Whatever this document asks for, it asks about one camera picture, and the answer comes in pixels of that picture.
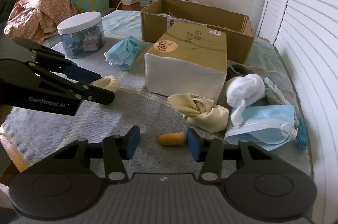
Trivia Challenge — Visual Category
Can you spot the brown scrunchie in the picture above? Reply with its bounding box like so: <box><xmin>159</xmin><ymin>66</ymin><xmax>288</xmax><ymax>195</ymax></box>
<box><xmin>228</xmin><ymin>63</ymin><xmax>255</xmax><ymax>82</ymax></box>

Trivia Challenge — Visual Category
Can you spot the wooden bed frame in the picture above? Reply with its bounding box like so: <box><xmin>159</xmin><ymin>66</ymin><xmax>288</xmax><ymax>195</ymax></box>
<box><xmin>0</xmin><ymin>125</ymin><xmax>27</xmax><ymax>185</ymax></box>

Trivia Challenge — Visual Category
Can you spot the clear jar with white lid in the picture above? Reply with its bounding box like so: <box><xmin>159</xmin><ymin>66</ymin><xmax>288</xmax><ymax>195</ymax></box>
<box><xmin>57</xmin><ymin>12</ymin><xmax>106</xmax><ymax>59</ymax></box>

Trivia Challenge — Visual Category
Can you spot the white cloth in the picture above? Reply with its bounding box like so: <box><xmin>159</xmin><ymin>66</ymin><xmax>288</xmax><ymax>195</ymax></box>
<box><xmin>226</xmin><ymin>73</ymin><xmax>266</xmax><ymax>126</ymax></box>

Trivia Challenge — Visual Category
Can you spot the crumpled blue face mask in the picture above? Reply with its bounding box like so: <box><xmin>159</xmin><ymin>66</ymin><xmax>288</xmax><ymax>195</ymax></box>
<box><xmin>104</xmin><ymin>36</ymin><xmax>141</xmax><ymax>71</ymax></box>

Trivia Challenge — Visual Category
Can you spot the floral brown cloth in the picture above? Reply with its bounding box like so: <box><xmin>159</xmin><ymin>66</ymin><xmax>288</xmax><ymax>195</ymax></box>
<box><xmin>4</xmin><ymin>0</ymin><xmax>78</xmax><ymax>44</ymax></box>

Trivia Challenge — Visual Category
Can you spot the gold wrapped tissue pack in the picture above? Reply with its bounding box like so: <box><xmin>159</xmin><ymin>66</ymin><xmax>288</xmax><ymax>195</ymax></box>
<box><xmin>144</xmin><ymin>22</ymin><xmax>228</xmax><ymax>104</ymax></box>

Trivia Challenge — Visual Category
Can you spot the cream scrunchie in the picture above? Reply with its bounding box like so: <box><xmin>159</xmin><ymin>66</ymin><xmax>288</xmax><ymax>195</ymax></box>
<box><xmin>91</xmin><ymin>75</ymin><xmax>121</xmax><ymax>93</ymax></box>

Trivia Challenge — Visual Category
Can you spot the wooden nightstand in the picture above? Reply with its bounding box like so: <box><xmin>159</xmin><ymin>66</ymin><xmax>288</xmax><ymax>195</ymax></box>
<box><xmin>109</xmin><ymin>0</ymin><xmax>210</xmax><ymax>13</ymax></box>

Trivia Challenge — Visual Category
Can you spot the wide white louvered door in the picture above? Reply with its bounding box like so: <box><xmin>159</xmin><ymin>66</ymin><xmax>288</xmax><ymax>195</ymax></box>
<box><xmin>273</xmin><ymin>0</ymin><xmax>338</xmax><ymax>224</ymax></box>

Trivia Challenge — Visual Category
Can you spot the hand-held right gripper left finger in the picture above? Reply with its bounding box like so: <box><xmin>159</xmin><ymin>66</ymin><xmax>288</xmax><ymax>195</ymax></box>
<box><xmin>53</xmin><ymin>126</ymin><xmax>141</xmax><ymax>185</ymax></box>

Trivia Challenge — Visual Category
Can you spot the teal tassel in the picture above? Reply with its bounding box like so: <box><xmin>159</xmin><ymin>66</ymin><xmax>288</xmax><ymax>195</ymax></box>
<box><xmin>294</xmin><ymin>118</ymin><xmax>309</xmax><ymax>149</ymax></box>

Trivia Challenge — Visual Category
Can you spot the brown cardboard box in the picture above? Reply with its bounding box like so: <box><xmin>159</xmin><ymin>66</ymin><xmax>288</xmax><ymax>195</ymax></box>
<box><xmin>140</xmin><ymin>0</ymin><xmax>255</xmax><ymax>64</ymax></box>

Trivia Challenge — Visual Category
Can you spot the grey checked blanket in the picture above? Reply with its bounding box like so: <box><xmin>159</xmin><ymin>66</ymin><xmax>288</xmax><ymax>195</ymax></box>
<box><xmin>0</xmin><ymin>35</ymin><xmax>315</xmax><ymax>189</ymax></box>

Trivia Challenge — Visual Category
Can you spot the patterned fabric pouch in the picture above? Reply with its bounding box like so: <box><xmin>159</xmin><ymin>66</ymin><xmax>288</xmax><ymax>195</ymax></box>
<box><xmin>263</xmin><ymin>77</ymin><xmax>287</xmax><ymax>106</ymax></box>

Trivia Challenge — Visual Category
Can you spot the blue face mask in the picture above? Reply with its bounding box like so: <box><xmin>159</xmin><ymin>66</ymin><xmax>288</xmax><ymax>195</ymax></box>
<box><xmin>224</xmin><ymin>105</ymin><xmax>297</xmax><ymax>152</ymax></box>
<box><xmin>104</xmin><ymin>36</ymin><xmax>141</xmax><ymax>71</ymax></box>

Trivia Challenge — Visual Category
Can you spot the cream cloth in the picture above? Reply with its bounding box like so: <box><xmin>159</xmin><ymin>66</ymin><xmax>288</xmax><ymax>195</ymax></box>
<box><xmin>168</xmin><ymin>93</ymin><xmax>230</xmax><ymax>133</ymax></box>

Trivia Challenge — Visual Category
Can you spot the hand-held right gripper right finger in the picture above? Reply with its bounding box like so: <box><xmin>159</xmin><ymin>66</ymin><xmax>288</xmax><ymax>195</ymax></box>
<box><xmin>186</xmin><ymin>128</ymin><xmax>275</xmax><ymax>184</ymax></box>

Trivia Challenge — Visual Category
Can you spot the small orange soft piece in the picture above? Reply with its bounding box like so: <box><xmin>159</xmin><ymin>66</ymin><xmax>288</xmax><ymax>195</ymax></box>
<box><xmin>158</xmin><ymin>132</ymin><xmax>188</xmax><ymax>146</ymax></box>

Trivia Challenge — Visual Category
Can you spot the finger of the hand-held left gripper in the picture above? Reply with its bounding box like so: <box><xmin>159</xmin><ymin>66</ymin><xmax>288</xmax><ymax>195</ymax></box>
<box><xmin>40</xmin><ymin>69</ymin><xmax>116</xmax><ymax>106</ymax></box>
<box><xmin>12</xmin><ymin>38</ymin><xmax>102</xmax><ymax>83</ymax></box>

